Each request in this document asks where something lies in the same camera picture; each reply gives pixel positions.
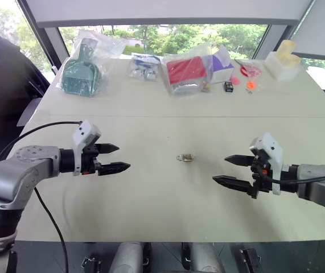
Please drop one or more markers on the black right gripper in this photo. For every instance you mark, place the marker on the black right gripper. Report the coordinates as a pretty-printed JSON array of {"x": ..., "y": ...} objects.
[{"x": 261, "y": 182}]

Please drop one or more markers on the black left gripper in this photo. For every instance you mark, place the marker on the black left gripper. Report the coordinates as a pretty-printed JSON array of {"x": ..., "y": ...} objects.
[{"x": 89, "y": 166}]

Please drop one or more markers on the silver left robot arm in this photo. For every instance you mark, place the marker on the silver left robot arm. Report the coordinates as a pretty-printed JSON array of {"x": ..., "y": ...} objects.
[{"x": 22, "y": 167}]

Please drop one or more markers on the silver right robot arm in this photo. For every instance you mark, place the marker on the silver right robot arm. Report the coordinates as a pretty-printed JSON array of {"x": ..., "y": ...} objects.
[{"x": 318, "y": 185}]

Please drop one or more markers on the small brass padlock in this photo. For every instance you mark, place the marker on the small brass padlock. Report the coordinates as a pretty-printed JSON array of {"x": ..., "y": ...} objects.
[{"x": 187, "y": 157}]

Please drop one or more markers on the small metal screws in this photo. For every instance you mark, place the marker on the small metal screws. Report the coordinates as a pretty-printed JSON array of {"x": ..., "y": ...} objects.
[{"x": 248, "y": 91}]

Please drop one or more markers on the small black box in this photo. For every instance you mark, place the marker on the small black box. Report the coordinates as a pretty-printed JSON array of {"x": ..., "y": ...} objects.
[{"x": 228, "y": 86}]

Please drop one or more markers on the small orange plastic piece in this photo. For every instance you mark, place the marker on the small orange plastic piece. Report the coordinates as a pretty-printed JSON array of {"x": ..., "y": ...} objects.
[{"x": 251, "y": 84}]

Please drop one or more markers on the black clamp under table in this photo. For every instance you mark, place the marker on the black clamp under table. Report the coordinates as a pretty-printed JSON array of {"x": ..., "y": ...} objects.
[
  {"x": 91, "y": 264},
  {"x": 250, "y": 260}
]

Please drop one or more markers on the green plastic scoop in bag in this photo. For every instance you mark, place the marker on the green plastic scoop in bag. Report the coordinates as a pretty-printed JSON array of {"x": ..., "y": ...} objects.
[{"x": 79, "y": 74}]

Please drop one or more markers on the small brass metal item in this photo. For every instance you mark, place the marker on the small brass metal item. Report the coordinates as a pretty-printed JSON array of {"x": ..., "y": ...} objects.
[{"x": 206, "y": 86}]

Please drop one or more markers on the small pink plastic piece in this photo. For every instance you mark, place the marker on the small pink plastic piece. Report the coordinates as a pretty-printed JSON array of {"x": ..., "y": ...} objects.
[{"x": 236, "y": 80}]

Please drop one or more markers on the silver rounded robot leg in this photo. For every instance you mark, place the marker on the silver rounded robot leg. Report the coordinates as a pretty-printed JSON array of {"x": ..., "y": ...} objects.
[
  {"x": 205, "y": 258},
  {"x": 129, "y": 258}
]

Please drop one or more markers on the blue white items in bag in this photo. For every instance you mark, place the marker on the blue white items in bag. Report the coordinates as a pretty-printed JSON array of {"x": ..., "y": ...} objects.
[{"x": 144, "y": 66}]

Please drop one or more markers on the purple white box in bag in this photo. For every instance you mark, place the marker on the purple white box in bag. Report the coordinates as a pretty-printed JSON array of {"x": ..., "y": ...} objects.
[{"x": 220, "y": 68}]

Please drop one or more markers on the red box in plastic bag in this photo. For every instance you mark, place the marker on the red box in plastic bag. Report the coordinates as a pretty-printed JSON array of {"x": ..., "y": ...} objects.
[{"x": 185, "y": 71}]

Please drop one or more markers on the white and yellow foam block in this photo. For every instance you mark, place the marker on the white and yellow foam block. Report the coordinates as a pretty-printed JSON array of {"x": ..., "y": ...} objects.
[{"x": 283, "y": 62}]

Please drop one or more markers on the dark chair with purple jacket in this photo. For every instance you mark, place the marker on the dark chair with purple jacket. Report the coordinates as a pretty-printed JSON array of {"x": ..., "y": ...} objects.
[{"x": 3, "y": 85}]

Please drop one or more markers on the white roller blind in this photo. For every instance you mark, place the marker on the white roller blind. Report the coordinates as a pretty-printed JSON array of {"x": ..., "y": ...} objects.
[
  {"x": 165, "y": 10},
  {"x": 321, "y": 28}
]

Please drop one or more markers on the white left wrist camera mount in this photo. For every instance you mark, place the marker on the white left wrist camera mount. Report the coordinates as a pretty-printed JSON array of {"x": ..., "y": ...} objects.
[{"x": 86, "y": 131}]

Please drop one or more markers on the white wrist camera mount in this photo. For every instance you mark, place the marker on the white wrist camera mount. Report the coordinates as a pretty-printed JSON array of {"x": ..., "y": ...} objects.
[
  {"x": 86, "y": 131},
  {"x": 274, "y": 150}
]

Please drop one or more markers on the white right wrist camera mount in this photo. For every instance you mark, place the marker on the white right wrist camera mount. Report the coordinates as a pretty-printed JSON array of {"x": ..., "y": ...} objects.
[{"x": 274, "y": 150}]

